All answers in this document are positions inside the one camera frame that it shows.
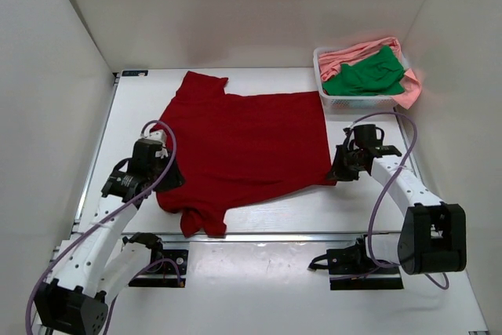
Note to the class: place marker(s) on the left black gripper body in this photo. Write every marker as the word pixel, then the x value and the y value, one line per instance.
pixel 172 176

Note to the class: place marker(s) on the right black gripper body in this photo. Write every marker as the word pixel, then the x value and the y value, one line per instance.
pixel 346 167

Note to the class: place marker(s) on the red t shirt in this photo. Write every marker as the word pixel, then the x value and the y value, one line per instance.
pixel 237 150

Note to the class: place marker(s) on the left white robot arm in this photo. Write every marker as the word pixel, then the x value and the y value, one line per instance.
pixel 86 279

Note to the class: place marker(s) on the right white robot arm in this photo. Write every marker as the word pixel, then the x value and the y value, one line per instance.
pixel 433 235

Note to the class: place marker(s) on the white plastic basket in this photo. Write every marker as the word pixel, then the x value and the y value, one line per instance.
pixel 335 104

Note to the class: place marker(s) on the green t shirt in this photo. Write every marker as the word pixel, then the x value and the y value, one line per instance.
pixel 368 72

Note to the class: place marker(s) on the pink t shirt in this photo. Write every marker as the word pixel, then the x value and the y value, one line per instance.
pixel 410 82

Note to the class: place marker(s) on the black table corner label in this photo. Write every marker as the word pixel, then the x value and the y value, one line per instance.
pixel 134 73

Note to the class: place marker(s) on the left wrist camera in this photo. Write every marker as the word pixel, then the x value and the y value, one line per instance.
pixel 157 136

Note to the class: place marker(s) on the aluminium frame rail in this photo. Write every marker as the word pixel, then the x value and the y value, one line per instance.
pixel 264 237

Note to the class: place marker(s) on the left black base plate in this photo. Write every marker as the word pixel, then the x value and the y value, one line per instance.
pixel 167 269

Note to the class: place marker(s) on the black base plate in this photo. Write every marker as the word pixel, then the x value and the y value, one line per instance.
pixel 167 269
pixel 364 278

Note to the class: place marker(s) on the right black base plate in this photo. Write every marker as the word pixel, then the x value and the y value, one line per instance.
pixel 364 278

